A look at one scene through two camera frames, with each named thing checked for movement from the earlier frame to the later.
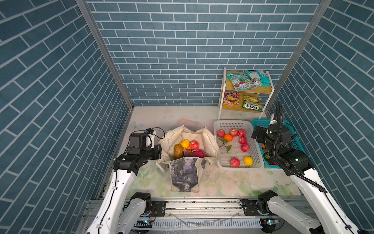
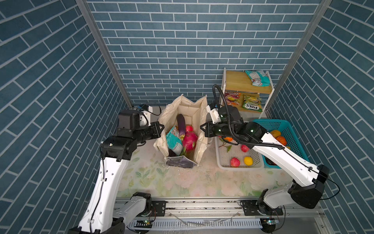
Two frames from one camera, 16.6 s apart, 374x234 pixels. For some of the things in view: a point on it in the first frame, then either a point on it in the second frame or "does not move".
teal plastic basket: (296, 143) does not move
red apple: (245, 147) does not move
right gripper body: (262, 136) → (218, 128)
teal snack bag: (259, 77) does not move
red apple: (194, 145) → (189, 128)
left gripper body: (148, 150) → (145, 133)
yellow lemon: (248, 161) does not move
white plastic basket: (239, 147) does not move
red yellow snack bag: (231, 98) does not move
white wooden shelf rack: (245, 90) does not move
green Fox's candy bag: (252, 103) does not move
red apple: (234, 162) does not move
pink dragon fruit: (196, 153) → (189, 143)
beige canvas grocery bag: (184, 171) → (195, 113)
